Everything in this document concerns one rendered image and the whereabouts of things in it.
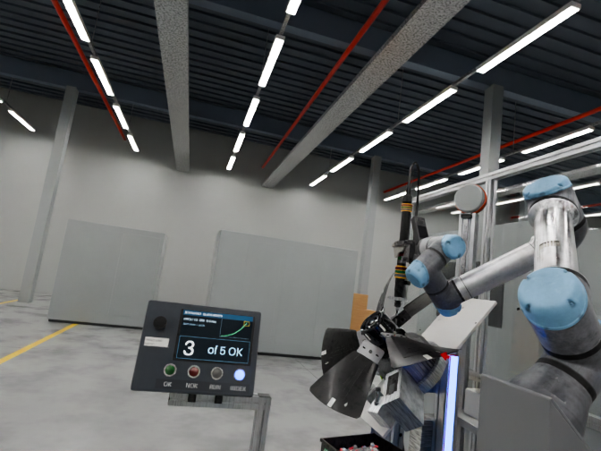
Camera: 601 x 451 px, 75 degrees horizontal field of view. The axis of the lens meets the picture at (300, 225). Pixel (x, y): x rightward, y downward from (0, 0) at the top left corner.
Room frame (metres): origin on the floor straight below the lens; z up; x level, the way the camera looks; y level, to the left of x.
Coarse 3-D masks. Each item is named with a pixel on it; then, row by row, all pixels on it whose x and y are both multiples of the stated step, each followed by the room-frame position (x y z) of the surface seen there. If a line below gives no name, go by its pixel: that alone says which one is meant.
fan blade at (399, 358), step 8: (392, 336) 1.43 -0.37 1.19; (400, 336) 1.45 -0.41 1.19; (392, 344) 1.37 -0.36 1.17; (400, 344) 1.36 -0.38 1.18; (408, 344) 1.35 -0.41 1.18; (416, 344) 1.36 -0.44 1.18; (424, 344) 1.37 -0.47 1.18; (392, 352) 1.31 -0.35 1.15; (400, 352) 1.31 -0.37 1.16; (408, 352) 1.29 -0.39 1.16; (416, 352) 1.29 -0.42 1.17; (424, 352) 1.28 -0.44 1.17; (432, 352) 1.28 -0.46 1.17; (448, 352) 1.26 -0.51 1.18; (392, 360) 1.27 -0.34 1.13; (400, 360) 1.26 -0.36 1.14; (408, 360) 1.25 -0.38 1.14; (416, 360) 1.24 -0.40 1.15; (424, 360) 1.23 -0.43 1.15; (392, 368) 1.24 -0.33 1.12
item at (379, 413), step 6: (372, 408) 1.51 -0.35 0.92; (378, 408) 1.48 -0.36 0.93; (384, 408) 1.48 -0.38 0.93; (372, 414) 1.51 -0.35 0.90; (378, 414) 1.47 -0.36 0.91; (384, 414) 1.48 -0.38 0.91; (390, 414) 1.49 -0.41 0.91; (378, 420) 1.50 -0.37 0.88; (384, 420) 1.47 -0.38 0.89; (390, 420) 1.49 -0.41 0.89; (384, 426) 1.51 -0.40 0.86; (390, 426) 1.48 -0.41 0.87
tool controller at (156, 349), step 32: (160, 320) 0.89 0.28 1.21; (192, 320) 0.92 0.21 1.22; (224, 320) 0.94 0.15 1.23; (256, 320) 0.96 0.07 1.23; (160, 352) 0.89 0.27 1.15; (224, 352) 0.92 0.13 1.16; (256, 352) 0.94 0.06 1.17; (160, 384) 0.88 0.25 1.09; (192, 384) 0.89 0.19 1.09; (224, 384) 0.91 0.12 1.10
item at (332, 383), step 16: (352, 352) 1.54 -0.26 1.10; (336, 368) 1.51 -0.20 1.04; (352, 368) 1.49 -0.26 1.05; (368, 368) 1.48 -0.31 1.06; (320, 384) 1.49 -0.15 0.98; (336, 384) 1.47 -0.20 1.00; (352, 384) 1.45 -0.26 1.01; (368, 384) 1.44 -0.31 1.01; (320, 400) 1.45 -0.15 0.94; (336, 400) 1.42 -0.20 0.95; (352, 400) 1.41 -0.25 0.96; (352, 416) 1.37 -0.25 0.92
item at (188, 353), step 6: (180, 336) 0.90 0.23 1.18; (186, 336) 0.91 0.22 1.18; (192, 336) 0.91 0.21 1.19; (198, 336) 0.91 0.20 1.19; (180, 342) 0.90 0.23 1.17; (186, 342) 0.91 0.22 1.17; (192, 342) 0.91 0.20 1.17; (198, 342) 0.91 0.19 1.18; (180, 348) 0.90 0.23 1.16; (186, 348) 0.90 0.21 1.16; (192, 348) 0.91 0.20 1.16; (198, 348) 0.91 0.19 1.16; (180, 354) 0.90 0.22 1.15; (186, 354) 0.90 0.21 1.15; (192, 354) 0.90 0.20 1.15; (198, 354) 0.91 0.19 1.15; (198, 360) 0.90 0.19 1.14
